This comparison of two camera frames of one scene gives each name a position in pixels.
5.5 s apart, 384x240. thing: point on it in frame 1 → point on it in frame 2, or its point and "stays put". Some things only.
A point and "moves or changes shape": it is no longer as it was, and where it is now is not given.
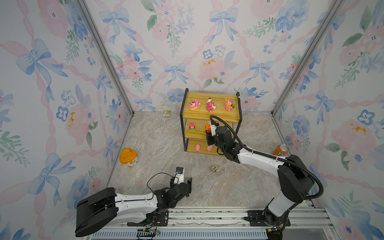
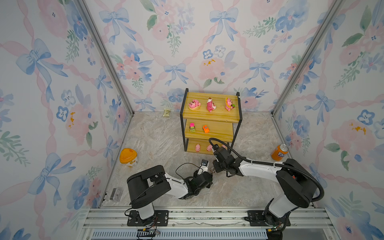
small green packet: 166,112 stays put
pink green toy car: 192,127 stays put
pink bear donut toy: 194,104 stays put
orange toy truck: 208,130 moves or changes shape
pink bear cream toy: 210,105 stays put
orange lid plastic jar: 128,156 stays put
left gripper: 189,185 → 211,177
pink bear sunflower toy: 228,104 stays put
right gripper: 209,140 → 214,164
